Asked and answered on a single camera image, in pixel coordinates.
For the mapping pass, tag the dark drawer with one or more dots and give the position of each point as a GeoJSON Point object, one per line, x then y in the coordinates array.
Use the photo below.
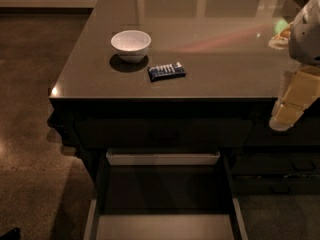
{"type": "Point", "coordinates": [164, 197]}
{"type": "Point", "coordinates": [306, 132]}
{"type": "Point", "coordinates": [259, 164]}
{"type": "Point", "coordinates": [195, 133]}
{"type": "Point", "coordinates": [260, 186]}

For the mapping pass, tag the dark object floor corner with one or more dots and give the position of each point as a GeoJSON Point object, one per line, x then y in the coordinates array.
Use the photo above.
{"type": "Point", "coordinates": [13, 234]}

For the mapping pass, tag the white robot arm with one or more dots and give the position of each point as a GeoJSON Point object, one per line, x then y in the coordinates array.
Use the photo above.
{"type": "Point", "coordinates": [301, 37]}

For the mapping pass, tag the white ceramic bowl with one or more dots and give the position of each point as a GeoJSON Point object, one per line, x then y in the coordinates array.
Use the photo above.
{"type": "Point", "coordinates": [131, 45]}

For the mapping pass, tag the dark drawer cabinet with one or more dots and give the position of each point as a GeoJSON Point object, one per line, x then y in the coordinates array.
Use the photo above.
{"type": "Point", "coordinates": [231, 73]}

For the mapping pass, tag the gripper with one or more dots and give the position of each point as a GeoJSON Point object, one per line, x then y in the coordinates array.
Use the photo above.
{"type": "Point", "coordinates": [306, 37]}

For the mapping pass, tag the blue snack packet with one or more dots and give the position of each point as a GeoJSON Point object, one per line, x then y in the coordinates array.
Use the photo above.
{"type": "Point", "coordinates": [167, 71]}

